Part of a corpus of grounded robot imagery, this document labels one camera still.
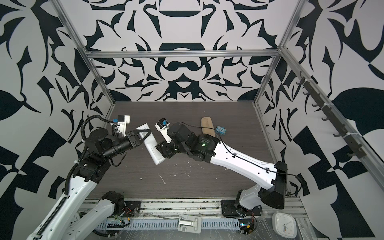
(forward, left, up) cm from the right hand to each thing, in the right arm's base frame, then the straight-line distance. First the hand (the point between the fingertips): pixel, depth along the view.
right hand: (160, 143), depth 65 cm
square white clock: (-27, -54, -27) cm, 67 cm away
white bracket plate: (-27, -12, -27) cm, 39 cm away
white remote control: (0, +4, 0) cm, 4 cm away
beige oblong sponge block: (+27, -23, -26) cm, 44 cm away
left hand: (+4, +4, +5) cm, 7 cm away
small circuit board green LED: (-27, -38, -31) cm, 56 cm away
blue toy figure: (+25, -33, -28) cm, 50 cm away
